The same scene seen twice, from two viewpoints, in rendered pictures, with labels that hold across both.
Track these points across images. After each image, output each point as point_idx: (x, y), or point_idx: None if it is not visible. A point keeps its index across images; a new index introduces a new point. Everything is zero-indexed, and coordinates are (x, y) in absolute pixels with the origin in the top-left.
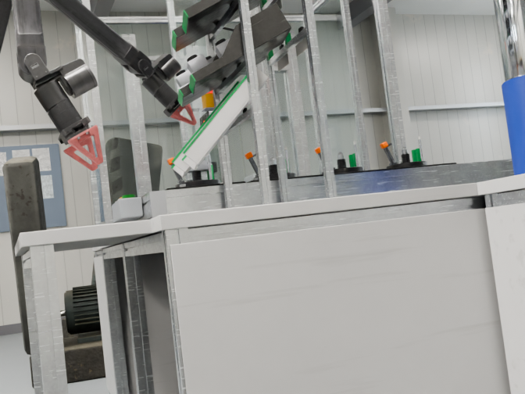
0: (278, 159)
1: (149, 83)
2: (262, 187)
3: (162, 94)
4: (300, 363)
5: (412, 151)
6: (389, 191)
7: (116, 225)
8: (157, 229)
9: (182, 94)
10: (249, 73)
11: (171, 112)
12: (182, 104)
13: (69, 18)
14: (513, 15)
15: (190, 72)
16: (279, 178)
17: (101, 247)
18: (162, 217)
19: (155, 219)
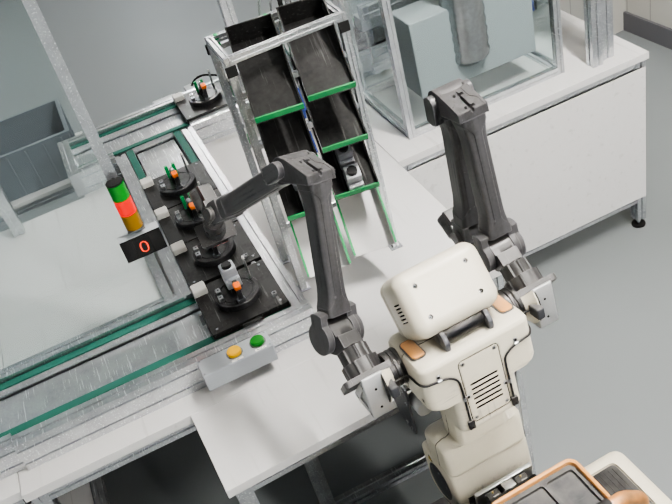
0: (275, 223)
1: (224, 223)
2: (395, 233)
3: (225, 227)
4: None
5: (167, 167)
6: (425, 189)
7: None
8: (494, 277)
9: (332, 206)
10: (378, 160)
11: (227, 240)
12: (301, 217)
13: (273, 193)
14: None
15: (348, 182)
16: (276, 238)
17: (72, 480)
18: None
19: (489, 273)
